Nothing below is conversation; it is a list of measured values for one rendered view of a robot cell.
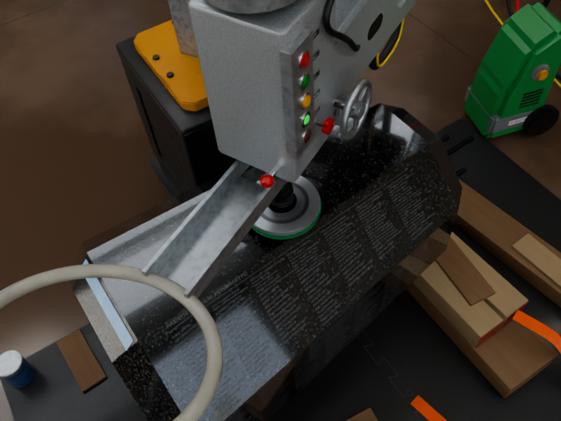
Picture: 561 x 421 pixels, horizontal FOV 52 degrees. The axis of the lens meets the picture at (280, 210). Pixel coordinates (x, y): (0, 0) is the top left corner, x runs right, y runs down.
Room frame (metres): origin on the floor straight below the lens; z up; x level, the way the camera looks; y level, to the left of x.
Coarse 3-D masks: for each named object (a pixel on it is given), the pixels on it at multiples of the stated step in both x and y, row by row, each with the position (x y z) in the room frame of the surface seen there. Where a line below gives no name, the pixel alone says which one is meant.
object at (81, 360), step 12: (72, 336) 1.06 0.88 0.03; (60, 348) 1.01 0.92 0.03; (72, 348) 1.00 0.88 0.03; (84, 348) 1.00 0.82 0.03; (72, 360) 0.96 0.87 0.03; (84, 360) 0.95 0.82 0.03; (96, 360) 0.95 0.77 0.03; (72, 372) 0.91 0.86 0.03; (84, 372) 0.90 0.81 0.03; (96, 372) 0.90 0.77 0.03; (84, 384) 0.85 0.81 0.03
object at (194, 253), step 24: (240, 168) 0.94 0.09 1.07; (216, 192) 0.86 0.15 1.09; (240, 192) 0.88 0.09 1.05; (264, 192) 0.84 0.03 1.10; (192, 216) 0.79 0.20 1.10; (216, 216) 0.82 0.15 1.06; (240, 216) 0.81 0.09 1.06; (168, 240) 0.73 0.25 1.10; (192, 240) 0.76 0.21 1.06; (216, 240) 0.75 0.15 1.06; (240, 240) 0.74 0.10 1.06; (168, 264) 0.69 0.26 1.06; (192, 264) 0.69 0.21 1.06; (216, 264) 0.67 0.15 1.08; (192, 288) 0.60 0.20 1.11
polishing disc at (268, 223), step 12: (300, 180) 1.06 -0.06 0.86; (300, 192) 1.02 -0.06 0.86; (312, 192) 1.01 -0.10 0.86; (300, 204) 0.98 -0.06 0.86; (312, 204) 0.97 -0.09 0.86; (264, 216) 0.95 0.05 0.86; (276, 216) 0.94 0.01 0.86; (288, 216) 0.94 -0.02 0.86; (300, 216) 0.93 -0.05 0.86; (312, 216) 0.93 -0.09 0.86; (264, 228) 0.91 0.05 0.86; (276, 228) 0.90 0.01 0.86; (288, 228) 0.90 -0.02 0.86; (300, 228) 0.90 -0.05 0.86
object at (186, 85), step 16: (144, 32) 1.95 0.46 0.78; (160, 32) 1.94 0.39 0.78; (144, 48) 1.85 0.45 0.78; (160, 48) 1.84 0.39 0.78; (176, 48) 1.83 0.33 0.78; (160, 64) 1.74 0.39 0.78; (176, 64) 1.73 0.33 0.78; (192, 64) 1.72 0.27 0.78; (160, 80) 1.69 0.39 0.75; (176, 80) 1.65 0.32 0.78; (192, 80) 1.64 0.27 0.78; (176, 96) 1.57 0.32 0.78; (192, 96) 1.55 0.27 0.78
